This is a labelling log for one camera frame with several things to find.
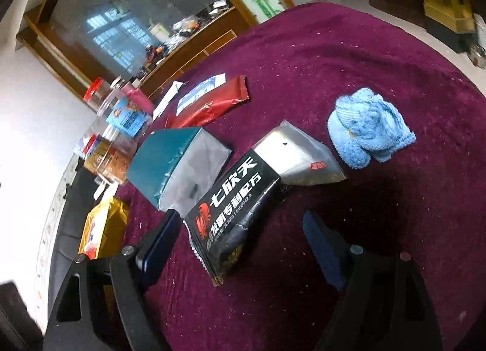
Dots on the blue white packet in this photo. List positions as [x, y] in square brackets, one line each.
[197, 94]

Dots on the white box yellow taped rim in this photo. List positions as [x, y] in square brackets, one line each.
[110, 222]

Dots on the red foil packet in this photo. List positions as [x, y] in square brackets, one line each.
[218, 102]

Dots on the metal bowl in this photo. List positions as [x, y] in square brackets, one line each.
[477, 55]

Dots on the white strip packet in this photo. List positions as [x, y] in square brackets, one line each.
[167, 100]

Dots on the black printed snack packet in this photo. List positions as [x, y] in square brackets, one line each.
[227, 214]

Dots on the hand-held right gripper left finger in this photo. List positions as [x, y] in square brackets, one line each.
[161, 244]

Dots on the blue knitted towel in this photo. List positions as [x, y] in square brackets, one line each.
[364, 127]

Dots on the silver foil pouch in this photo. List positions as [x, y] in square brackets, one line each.
[300, 153]

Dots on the wooden framed mirror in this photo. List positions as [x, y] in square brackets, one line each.
[114, 1]

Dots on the gold trimmed dark cabinet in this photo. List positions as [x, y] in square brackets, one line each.
[444, 13]

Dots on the clear jar gold label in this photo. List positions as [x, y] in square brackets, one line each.
[110, 163]

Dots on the blue teal box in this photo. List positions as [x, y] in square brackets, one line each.
[163, 161]

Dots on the maroon tablecloth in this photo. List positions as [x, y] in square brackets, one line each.
[341, 51]

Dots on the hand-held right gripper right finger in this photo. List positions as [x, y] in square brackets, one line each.
[322, 252]

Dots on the clear jar blue label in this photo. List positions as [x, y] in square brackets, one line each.
[127, 121]

